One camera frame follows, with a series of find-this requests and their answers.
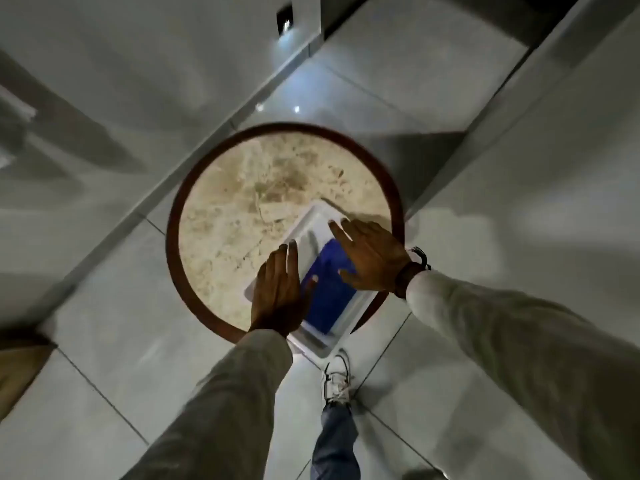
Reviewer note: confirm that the brown wooden furniture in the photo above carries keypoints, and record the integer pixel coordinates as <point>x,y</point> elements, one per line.
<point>20,369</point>

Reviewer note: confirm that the person's left middle finger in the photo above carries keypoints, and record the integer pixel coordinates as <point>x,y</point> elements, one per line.
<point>282,262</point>

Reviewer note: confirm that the person's right hand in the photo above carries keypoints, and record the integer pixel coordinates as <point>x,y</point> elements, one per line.
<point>377,259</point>

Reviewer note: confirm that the blue folded cloth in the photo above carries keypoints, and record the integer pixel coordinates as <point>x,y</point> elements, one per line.
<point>327,300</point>

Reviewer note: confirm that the black wristband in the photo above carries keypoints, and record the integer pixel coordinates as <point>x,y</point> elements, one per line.
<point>404,279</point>

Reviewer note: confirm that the person's right forearm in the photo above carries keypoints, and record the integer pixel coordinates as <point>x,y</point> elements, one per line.
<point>525,354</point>

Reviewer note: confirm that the person's left thumb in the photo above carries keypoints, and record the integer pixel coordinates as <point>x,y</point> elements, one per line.
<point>308,290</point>

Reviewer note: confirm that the white rectangular plastic tray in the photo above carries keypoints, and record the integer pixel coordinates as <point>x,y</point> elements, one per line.
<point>312,228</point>

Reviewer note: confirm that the round marble table wooden rim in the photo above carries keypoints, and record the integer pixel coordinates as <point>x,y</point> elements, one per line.
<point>240,204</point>

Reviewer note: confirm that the white sneaker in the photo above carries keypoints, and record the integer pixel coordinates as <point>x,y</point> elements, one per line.
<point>337,379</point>

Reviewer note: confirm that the person's left forearm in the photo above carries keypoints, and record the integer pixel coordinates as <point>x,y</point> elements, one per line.
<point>225,414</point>

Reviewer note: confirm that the blue jeans leg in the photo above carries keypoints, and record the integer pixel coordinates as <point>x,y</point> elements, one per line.
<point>335,444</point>

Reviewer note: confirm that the person's left hand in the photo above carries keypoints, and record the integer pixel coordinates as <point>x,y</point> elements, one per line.
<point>277,299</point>

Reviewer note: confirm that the person's right thumb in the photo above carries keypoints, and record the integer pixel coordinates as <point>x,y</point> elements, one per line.
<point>351,277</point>

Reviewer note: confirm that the person's left little finger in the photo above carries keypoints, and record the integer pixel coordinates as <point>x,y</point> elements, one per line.
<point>260,282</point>

